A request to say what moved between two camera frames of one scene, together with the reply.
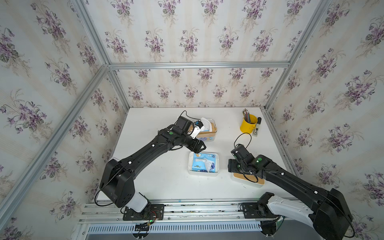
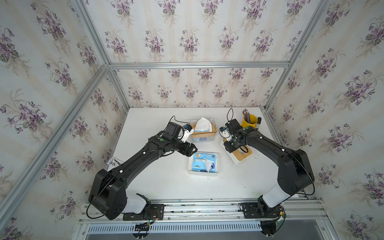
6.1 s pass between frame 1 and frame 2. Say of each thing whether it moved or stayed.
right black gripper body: moved
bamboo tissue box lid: stayed
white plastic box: stayed
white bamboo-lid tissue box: moved
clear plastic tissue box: stayed
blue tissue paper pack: stayed
